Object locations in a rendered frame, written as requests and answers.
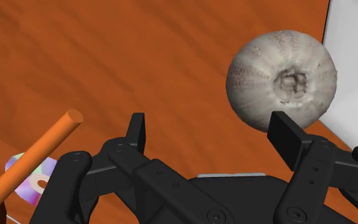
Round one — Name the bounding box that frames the orange cylindrical stick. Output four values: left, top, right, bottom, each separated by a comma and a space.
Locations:
0, 108, 85, 218

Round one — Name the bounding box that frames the grey sea urchin shell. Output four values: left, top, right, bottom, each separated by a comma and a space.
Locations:
225, 29, 338, 134

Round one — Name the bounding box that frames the iridescent compact disc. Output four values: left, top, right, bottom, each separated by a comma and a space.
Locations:
4, 152, 58, 207

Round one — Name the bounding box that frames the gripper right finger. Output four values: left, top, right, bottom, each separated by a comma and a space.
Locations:
266, 111, 358, 224

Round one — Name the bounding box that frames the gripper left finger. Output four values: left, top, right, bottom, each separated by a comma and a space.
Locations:
29, 112, 236, 224

